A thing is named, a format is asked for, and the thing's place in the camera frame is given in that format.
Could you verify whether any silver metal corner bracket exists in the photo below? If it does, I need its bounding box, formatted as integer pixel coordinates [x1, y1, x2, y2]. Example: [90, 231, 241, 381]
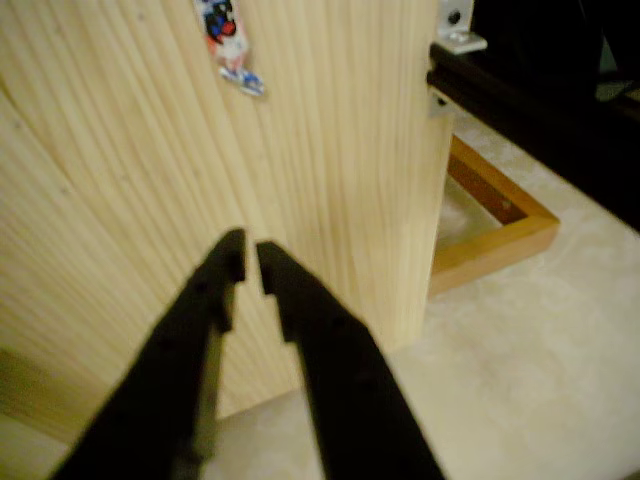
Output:
[433, 0, 489, 55]
[427, 88, 450, 120]

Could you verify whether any metal clamp bracket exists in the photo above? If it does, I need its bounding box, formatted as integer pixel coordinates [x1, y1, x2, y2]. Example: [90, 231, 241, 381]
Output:
[426, 42, 640, 234]

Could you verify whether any candy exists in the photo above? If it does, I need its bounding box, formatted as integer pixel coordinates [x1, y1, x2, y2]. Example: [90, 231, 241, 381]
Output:
[192, 0, 267, 99]

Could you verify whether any wooden frame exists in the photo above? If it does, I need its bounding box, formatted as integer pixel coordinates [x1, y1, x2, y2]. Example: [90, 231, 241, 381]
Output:
[428, 133, 561, 297]

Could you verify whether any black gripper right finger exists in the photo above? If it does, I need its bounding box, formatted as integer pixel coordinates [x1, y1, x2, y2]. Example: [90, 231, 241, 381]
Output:
[257, 242, 446, 480]

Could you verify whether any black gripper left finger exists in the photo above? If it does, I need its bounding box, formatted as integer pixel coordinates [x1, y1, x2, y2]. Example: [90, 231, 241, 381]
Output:
[49, 228, 250, 480]

